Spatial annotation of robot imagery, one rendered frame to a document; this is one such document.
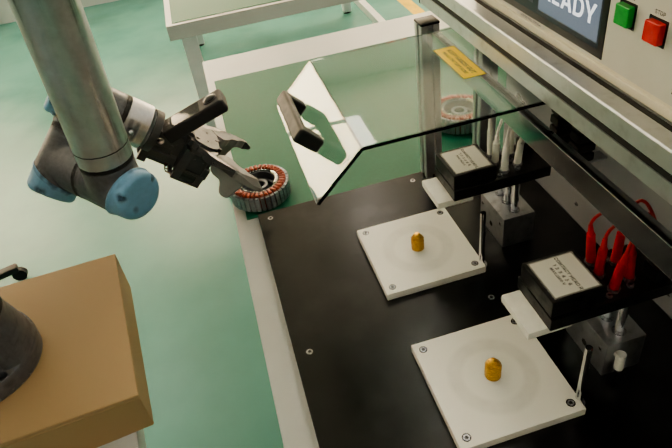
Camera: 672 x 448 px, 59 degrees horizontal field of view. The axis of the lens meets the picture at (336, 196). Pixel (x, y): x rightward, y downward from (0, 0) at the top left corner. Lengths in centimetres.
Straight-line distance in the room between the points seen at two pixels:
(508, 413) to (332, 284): 31
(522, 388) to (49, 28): 68
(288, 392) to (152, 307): 133
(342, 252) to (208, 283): 120
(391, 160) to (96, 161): 56
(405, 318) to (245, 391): 100
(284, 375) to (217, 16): 146
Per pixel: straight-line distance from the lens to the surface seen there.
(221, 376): 182
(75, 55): 78
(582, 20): 64
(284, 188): 107
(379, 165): 114
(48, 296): 95
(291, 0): 208
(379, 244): 92
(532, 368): 77
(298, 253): 94
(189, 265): 219
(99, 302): 91
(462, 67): 76
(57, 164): 96
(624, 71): 60
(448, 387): 74
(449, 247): 90
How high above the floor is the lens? 139
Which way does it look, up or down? 37 degrees down
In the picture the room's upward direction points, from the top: 9 degrees counter-clockwise
